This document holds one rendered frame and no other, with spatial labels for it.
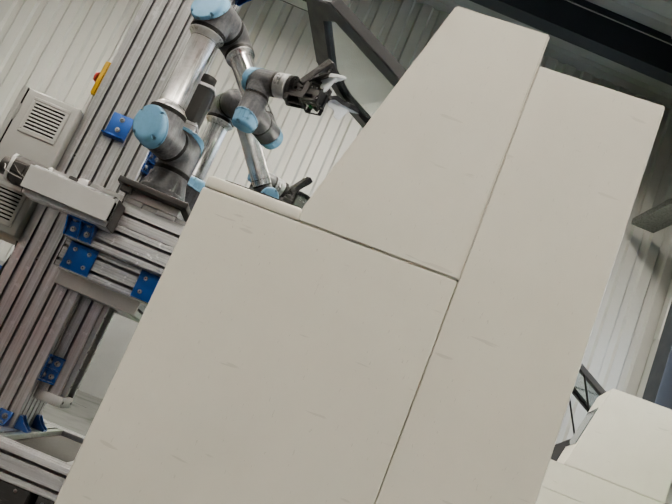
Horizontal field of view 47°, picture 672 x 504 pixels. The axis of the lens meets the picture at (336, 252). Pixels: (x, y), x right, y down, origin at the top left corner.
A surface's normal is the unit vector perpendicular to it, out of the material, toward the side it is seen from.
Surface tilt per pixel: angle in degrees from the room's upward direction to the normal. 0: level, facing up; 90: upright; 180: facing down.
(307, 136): 90
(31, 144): 90
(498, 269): 90
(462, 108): 90
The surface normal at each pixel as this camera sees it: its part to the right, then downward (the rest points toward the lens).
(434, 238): -0.06, -0.26
